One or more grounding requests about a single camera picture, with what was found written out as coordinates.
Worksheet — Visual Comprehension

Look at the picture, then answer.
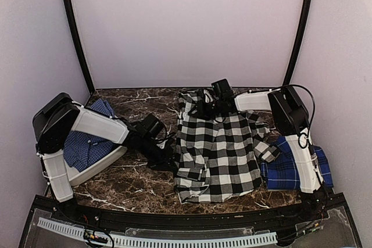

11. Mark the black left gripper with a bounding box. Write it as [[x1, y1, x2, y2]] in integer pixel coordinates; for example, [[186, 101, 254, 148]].
[[138, 136, 178, 172]]

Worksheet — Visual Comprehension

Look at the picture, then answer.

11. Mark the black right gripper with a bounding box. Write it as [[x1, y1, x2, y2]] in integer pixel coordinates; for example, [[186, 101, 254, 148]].
[[188, 98, 224, 120]]

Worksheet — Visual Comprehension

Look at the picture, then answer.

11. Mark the black white checked shirt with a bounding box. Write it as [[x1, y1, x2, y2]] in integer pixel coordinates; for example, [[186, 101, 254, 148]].
[[174, 90, 280, 204]]

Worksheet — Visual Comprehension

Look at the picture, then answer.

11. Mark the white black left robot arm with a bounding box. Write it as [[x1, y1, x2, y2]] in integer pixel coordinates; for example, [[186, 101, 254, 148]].
[[32, 92, 177, 222]]

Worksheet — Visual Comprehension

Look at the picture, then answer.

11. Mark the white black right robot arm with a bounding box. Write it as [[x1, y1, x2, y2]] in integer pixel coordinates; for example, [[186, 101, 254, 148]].
[[189, 79, 324, 194]]

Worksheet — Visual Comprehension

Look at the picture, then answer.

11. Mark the small-check blue shirt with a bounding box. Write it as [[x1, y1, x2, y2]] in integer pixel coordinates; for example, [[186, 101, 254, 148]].
[[63, 98, 123, 173]]

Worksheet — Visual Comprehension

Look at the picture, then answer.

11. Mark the grey plastic bin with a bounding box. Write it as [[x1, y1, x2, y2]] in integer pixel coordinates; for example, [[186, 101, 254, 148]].
[[65, 146, 127, 186]]

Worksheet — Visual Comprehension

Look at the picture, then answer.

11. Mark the blue plaid folded shirt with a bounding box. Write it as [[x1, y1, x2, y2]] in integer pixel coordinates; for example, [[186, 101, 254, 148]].
[[260, 136, 334, 191]]

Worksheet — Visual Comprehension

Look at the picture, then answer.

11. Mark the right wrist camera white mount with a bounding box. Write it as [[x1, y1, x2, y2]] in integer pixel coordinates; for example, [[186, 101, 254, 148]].
[[197, 88, 214, 103]]

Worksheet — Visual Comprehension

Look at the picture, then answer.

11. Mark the white slotted cable duct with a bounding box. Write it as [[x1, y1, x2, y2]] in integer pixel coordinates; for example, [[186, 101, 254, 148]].
[[37, 217, 277, 247]]

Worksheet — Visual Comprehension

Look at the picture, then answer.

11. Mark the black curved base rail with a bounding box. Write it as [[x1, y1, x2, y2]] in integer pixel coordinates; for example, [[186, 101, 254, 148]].
[[20, 194, 362, 247]]

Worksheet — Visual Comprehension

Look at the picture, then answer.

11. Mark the black corner frame post right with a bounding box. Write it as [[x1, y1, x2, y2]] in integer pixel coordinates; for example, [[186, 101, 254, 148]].
[[282, 0, 312, 85]]

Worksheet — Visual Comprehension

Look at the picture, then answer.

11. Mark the black corner frame post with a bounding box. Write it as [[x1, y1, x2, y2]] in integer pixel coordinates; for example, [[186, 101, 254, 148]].
[[282, 0, 312, 85], [63, 0, 95, 95]]

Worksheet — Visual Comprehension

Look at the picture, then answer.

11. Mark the black corner frame post left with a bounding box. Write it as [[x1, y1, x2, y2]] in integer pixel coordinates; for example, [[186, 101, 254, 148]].
[[63, 0, 95, 95]]

